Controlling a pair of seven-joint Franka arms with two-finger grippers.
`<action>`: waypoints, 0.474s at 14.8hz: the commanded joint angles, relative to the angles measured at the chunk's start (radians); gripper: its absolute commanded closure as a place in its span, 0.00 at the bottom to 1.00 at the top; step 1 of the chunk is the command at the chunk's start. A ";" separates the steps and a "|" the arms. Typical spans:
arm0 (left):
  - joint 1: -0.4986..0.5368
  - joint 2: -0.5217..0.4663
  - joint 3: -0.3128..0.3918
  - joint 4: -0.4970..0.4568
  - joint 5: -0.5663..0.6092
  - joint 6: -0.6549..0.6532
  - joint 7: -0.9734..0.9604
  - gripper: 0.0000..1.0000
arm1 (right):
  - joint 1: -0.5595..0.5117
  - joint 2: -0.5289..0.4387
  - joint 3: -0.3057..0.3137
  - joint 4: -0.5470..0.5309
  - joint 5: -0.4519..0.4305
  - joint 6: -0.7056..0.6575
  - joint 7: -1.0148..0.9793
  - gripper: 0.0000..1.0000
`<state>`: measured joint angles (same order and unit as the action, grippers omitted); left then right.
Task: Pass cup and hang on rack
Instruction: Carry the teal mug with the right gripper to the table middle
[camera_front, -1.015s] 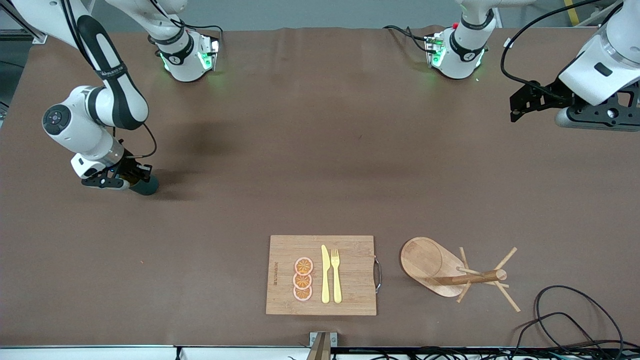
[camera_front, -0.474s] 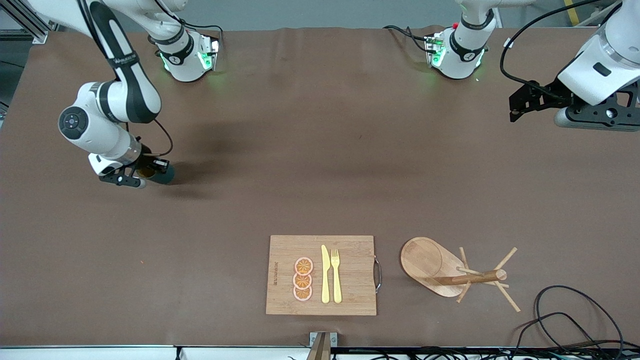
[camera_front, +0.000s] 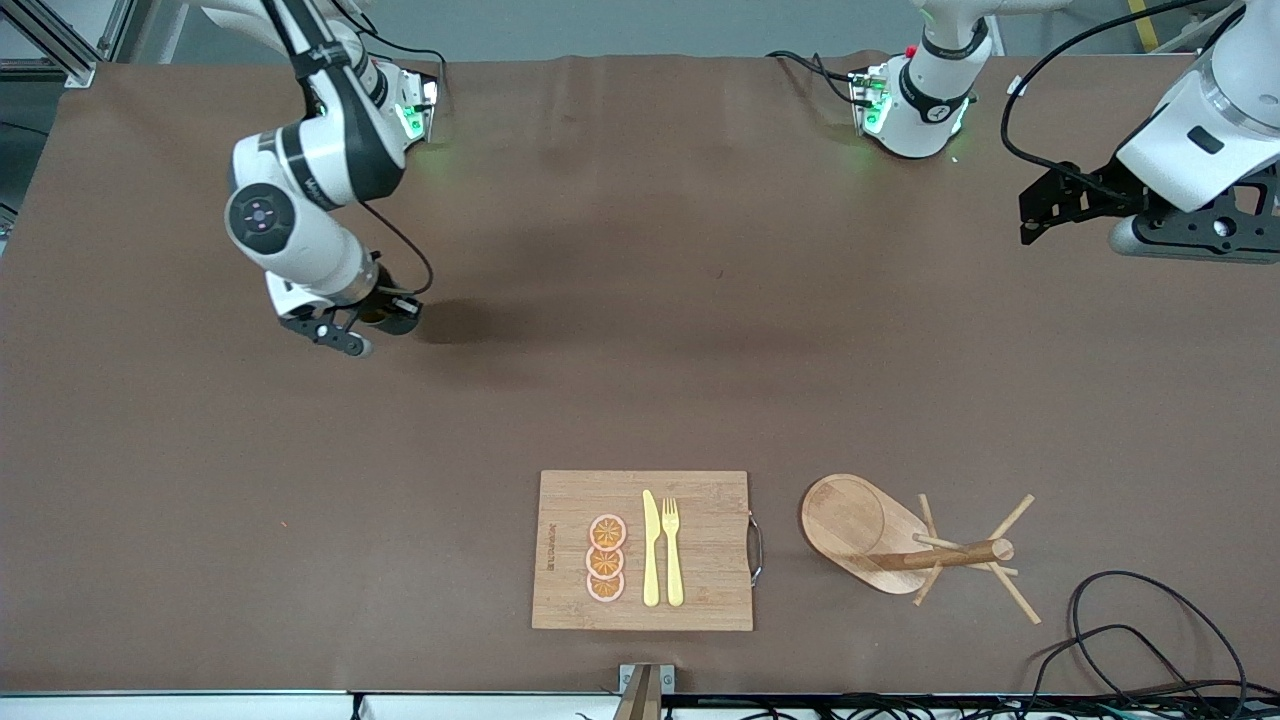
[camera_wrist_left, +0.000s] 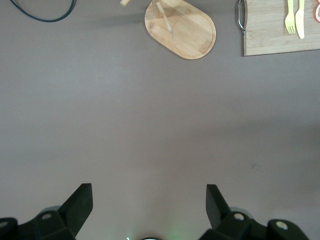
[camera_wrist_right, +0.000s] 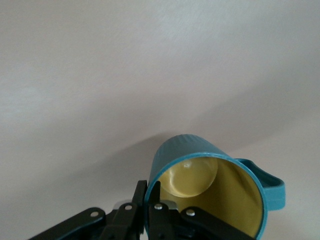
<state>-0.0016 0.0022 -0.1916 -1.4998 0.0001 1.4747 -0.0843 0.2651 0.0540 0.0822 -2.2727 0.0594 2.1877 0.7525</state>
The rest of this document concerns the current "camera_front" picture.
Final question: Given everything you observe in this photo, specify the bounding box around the wooden mug rack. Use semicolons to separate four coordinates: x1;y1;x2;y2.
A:
801;473;1041;626

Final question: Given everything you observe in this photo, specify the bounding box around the brown table cover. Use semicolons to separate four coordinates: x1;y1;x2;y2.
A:
0;50;1280;696

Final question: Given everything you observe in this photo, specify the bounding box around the yellow plastic knife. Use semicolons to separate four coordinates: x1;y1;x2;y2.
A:
642;489;662;608

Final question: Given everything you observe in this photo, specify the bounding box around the yellow plastic fork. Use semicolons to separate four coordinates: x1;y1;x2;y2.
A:
661;497;685;608

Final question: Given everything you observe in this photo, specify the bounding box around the bamboo cutting board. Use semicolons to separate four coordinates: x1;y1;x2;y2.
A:
531;470;764;632

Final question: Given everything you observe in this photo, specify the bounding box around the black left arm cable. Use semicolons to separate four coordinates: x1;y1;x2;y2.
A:
1000;0;1226;191

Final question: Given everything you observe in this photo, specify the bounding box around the black base cable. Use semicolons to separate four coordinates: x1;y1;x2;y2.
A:
766;48;871;106

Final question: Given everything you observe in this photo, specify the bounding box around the black floor cable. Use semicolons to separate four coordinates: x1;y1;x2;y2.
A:
1025;625;1216;720
1070;570;1251;720

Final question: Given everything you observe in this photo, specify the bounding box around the aluminium frame profile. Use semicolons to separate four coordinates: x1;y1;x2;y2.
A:
0;0;136;86

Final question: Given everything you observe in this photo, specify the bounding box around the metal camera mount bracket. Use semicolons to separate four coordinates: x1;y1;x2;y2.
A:
612;664;676;720

